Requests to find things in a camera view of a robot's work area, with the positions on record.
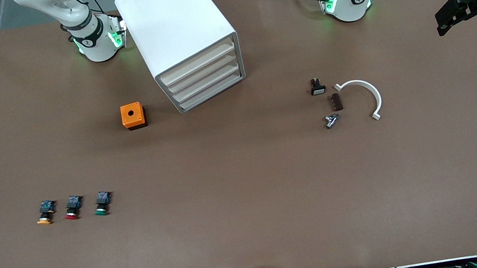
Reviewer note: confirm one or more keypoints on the silver metal fitting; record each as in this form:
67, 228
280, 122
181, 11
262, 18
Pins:
332, 120

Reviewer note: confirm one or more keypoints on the yellow push button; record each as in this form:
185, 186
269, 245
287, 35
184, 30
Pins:
46, 212

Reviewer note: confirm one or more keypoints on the black switch with white face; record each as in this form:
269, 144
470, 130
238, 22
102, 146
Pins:
318, 89

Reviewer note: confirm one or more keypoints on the green push button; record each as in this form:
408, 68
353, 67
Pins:
102, 204

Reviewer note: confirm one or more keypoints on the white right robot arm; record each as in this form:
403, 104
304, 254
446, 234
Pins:
92, 42

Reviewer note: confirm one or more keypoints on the brown terminal block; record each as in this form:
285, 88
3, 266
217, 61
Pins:
337, 102

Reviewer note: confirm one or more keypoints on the red push button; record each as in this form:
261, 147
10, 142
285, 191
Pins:
73, 208

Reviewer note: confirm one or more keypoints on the orange button enclosure box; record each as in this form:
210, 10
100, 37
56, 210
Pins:
132, 115

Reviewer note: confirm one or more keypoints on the brown table mat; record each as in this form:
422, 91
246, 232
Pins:
248, 198

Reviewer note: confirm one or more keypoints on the white curved plastic bracket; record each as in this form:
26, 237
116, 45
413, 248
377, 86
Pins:
375, 94

